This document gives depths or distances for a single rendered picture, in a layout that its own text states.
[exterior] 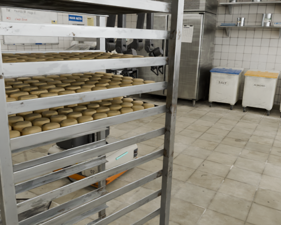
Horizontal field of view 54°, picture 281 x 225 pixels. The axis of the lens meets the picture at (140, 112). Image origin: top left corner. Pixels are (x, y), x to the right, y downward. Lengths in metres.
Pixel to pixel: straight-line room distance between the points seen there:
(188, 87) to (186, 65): 0.43
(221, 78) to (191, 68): 0.60
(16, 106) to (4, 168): 0.14
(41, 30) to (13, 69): 0.11
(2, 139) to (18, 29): 0.25
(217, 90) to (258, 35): 1.34
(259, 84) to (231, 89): 0.51
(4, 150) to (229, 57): 5.66
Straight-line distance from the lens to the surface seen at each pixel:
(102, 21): 1.35
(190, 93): 5.45
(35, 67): 0.73
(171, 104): 1.04
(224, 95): 5.55
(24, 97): 0.78
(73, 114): 0.93
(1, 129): 0.69
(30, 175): 0.80
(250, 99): 5.47
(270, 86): 5.38
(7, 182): 0.74
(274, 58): 5.98
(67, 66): 0.76
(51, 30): 0.74
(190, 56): 5.38
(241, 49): 6.07
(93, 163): 1.45
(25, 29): 0.72
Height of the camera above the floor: 1.31
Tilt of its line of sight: 15 degrees down
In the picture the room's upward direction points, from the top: 2 degrees clockwise
